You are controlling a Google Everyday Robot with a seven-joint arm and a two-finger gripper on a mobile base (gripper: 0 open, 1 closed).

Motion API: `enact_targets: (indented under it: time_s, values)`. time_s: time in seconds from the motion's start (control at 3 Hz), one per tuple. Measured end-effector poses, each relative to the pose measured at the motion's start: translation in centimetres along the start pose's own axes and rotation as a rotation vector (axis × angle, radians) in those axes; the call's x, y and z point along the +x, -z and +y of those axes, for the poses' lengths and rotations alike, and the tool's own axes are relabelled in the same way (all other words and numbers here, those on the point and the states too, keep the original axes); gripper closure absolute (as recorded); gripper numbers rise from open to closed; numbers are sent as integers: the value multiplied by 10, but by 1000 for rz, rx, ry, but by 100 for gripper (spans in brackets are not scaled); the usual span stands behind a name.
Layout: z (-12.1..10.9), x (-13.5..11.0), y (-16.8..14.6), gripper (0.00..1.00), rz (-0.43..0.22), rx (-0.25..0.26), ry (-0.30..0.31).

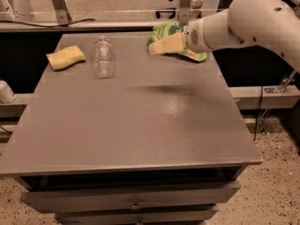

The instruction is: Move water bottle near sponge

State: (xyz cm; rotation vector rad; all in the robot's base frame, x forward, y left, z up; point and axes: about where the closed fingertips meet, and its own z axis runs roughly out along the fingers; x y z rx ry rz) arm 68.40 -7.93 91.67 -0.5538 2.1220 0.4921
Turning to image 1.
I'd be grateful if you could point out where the clear plastic water bottle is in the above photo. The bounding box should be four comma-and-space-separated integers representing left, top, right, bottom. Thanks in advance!
94, 37, 114, 78

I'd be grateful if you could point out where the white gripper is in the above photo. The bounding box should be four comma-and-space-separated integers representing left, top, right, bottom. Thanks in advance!
148, 16, 218, 54

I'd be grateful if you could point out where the metal drawer knob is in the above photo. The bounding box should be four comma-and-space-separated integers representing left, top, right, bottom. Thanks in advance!
130, 200, 141, 211

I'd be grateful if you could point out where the metal frame rail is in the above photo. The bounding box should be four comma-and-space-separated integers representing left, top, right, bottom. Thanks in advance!
0, 16, 195, 33

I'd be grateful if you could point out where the white cylinder at left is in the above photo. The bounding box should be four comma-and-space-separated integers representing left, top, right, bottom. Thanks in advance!
0, 81, 17, 104

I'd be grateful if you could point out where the green dang snack bag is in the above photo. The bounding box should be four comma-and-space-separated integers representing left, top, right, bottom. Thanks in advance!
147, 22, 207, 62

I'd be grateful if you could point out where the yellow sponge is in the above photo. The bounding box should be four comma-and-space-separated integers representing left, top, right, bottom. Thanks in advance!
47, 46, 85, 70

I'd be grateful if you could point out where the top grey drawer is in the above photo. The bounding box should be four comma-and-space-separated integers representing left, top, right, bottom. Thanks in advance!
22, 181, 240, 213

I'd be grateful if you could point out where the grey drawer cabinet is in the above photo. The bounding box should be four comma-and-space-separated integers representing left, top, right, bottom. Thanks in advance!
0, 31, 263, 225

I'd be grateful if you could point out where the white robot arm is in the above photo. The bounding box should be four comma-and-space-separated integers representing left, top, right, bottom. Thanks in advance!
148, 0, 300, 72

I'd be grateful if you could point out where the black cable on rail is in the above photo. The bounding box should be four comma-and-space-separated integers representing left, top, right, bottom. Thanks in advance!
0, 17, 98, 28

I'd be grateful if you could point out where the grey drawer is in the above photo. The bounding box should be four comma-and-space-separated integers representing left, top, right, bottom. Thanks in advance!
22, 181, 240, 213
56, 205, 218, 225

